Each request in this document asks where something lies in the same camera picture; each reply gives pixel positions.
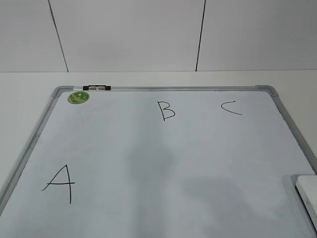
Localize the white black whiteboard eraser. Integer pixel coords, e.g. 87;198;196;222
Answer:
291;175;317;229

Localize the black clear marker holder clip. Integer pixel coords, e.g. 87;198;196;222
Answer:
83;85;111;91

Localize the round green magnet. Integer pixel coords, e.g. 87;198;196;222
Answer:
67;91;90;105

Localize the white board with grey frame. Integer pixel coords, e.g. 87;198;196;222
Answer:
0;86;317;238

